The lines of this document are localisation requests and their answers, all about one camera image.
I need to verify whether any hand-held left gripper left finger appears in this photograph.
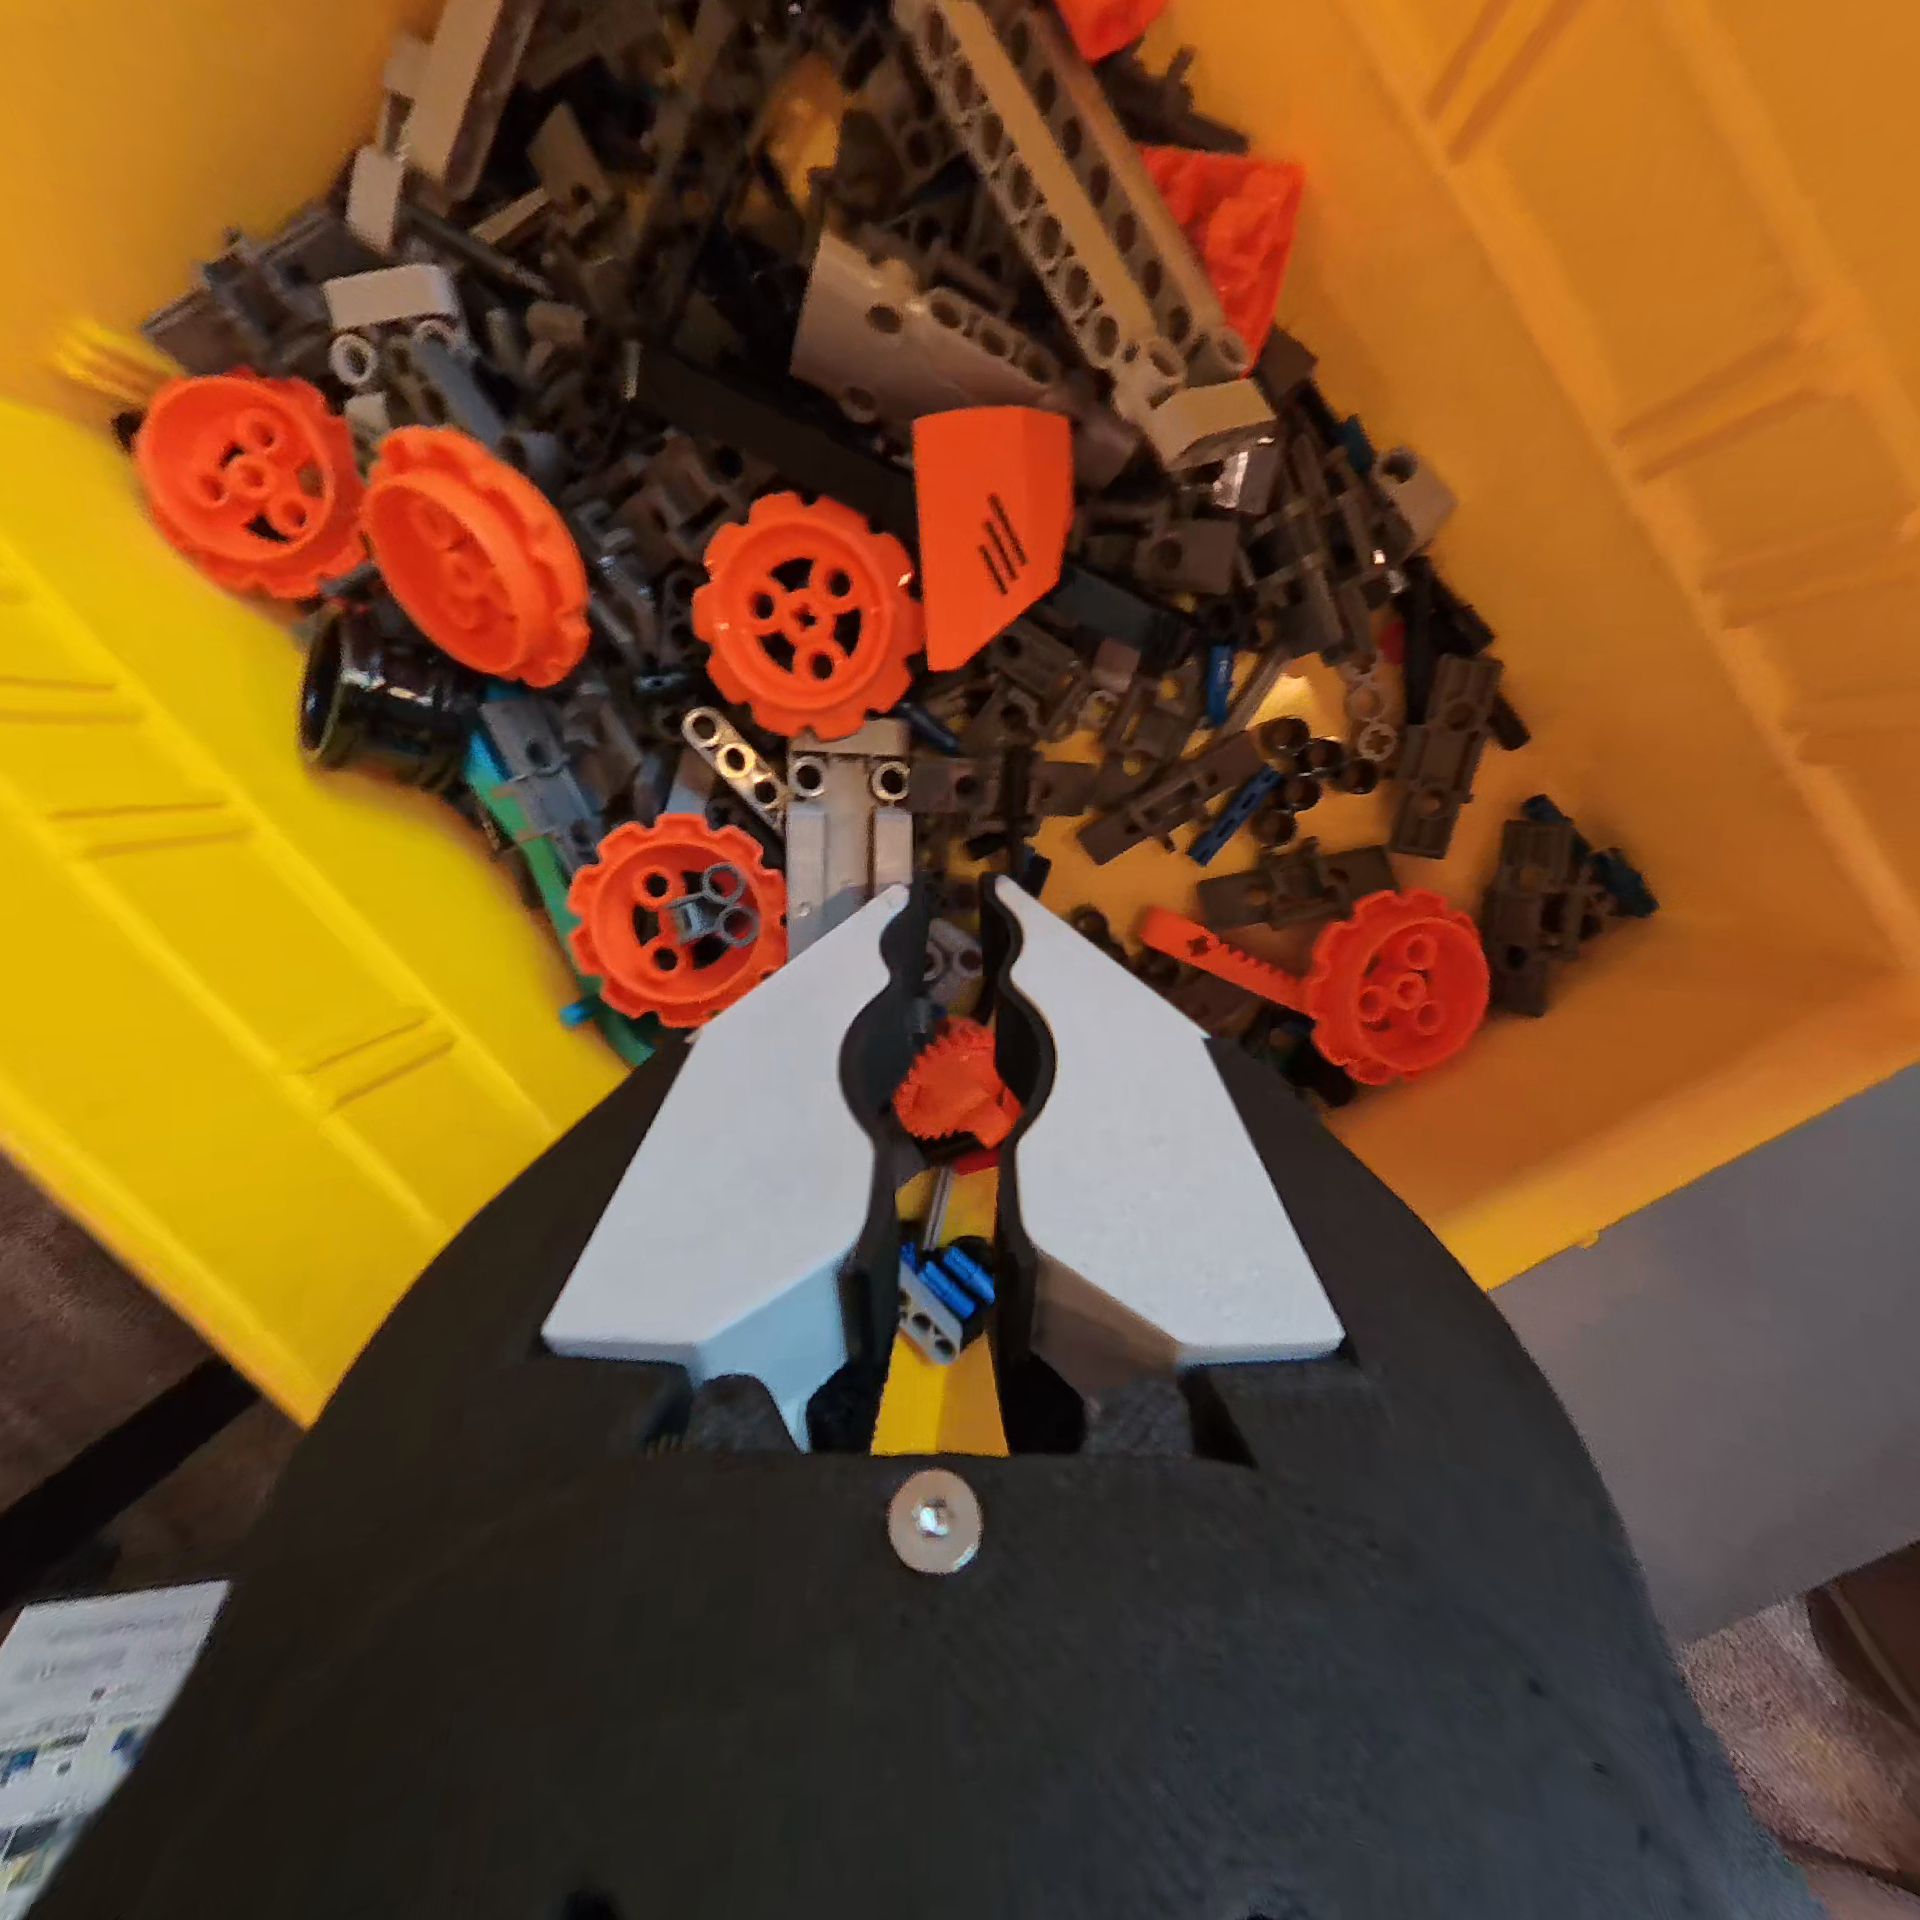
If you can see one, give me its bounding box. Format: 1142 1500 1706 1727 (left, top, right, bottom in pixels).
538 882 936 1453

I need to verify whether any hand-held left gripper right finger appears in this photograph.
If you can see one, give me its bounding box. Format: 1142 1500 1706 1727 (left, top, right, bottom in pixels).
976 872 1348 1448

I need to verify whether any small orange gear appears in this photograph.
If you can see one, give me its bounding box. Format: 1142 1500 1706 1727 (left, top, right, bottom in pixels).
892 1018 1024 1156

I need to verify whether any pile of building pieces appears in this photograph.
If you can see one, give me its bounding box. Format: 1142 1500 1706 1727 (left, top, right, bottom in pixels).
113 0 1659 1360

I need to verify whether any yellow parts bin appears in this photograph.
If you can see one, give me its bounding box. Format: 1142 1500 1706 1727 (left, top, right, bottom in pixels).
0 0 1920 1455

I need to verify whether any orange toothed rack piece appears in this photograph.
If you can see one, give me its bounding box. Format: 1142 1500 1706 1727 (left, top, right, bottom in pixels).
1137 903 1321 1021

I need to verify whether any orange toothed wheel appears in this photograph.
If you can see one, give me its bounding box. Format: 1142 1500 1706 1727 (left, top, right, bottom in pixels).
358 422 592 688
1303 887 1495 1085
566 813 788 1033
691 490 929 740
134 368 369 600

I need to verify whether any black rubber tyre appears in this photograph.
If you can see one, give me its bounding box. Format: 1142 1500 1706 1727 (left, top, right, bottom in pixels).
300 608 483 789

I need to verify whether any orange curved panel piece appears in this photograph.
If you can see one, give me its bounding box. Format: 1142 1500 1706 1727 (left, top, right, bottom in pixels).
912 405 1078 674

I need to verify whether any printed paper label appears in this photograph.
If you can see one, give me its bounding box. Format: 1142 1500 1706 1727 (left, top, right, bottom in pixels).
0 1582 232 1913

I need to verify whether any long grey frame piece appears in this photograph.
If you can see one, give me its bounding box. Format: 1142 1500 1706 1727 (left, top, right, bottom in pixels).
902 0 1278 466

